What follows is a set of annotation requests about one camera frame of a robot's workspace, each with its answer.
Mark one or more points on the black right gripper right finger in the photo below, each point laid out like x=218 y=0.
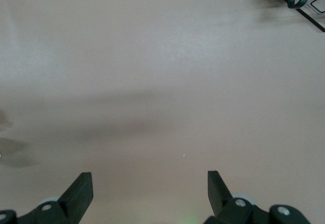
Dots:
x=221 y=201

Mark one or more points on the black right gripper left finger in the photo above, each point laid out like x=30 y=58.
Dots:
x=73 y=203

